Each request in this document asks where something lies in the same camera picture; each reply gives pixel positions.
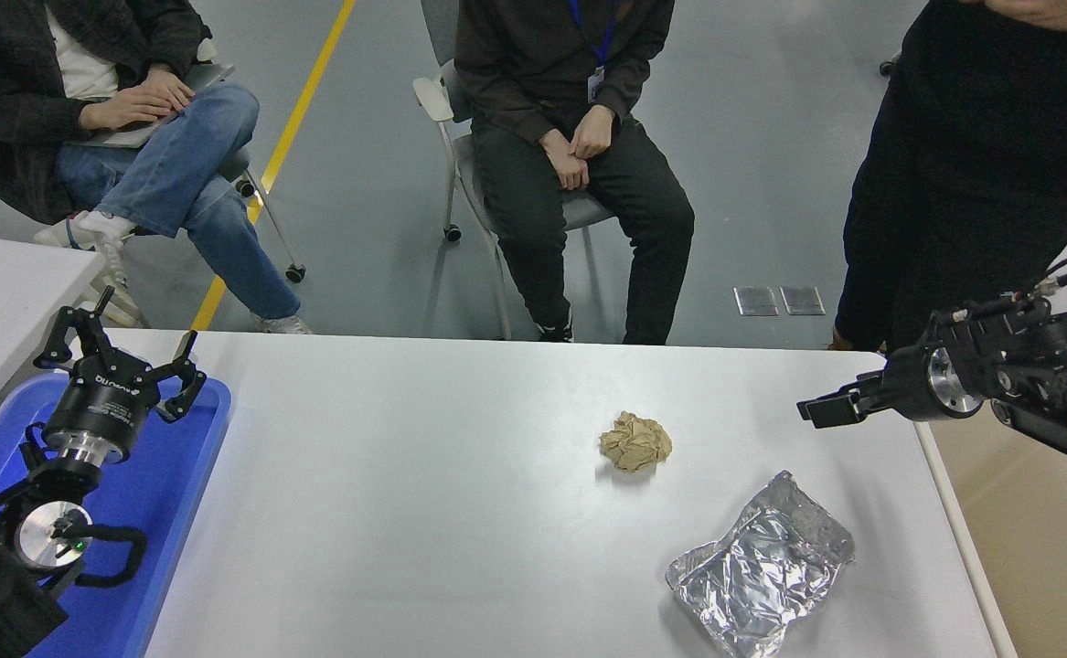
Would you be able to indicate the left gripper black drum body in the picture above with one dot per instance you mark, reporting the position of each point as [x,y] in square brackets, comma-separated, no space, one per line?
[99,402]

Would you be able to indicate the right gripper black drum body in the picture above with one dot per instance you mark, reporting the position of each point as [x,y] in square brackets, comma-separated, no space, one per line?
[906,384]

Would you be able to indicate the silver foil tray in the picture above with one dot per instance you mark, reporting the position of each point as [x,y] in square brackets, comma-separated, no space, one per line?
[757,571]

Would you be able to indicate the tan paper ball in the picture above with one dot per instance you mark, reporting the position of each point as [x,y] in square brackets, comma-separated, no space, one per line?
[635,442]

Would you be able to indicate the grey laptop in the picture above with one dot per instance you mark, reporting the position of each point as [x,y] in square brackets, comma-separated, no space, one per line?
[208,75]

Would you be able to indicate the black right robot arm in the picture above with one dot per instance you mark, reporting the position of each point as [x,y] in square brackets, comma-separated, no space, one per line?
[1054,375]

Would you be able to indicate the person's right hand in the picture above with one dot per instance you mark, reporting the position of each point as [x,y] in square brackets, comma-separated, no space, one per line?
[126,108]
[562,164]

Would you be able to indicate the person's left hand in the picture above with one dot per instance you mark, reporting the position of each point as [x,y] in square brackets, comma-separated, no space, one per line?
[167,84]
[592,132]

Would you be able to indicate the person's hand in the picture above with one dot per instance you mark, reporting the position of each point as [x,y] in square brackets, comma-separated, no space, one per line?
[1054,11]

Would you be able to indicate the metal floor outlet plate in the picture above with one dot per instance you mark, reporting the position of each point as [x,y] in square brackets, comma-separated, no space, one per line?
[756,301]
[802,300]

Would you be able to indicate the blue plastic tray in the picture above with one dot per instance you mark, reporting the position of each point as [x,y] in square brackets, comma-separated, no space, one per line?
[167,493]

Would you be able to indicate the person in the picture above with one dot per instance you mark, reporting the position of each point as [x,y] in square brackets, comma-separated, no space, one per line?
[158,174]
[533,55]
[981,164]

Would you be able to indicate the grey chair with casters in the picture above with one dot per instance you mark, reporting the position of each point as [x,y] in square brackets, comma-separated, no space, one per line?
[237,163]

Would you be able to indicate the large pale plastic bin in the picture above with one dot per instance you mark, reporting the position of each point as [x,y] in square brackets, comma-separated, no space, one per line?
[1045,548]

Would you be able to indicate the grey chair white armrests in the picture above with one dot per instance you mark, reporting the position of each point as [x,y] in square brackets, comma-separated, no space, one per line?
[431,99]

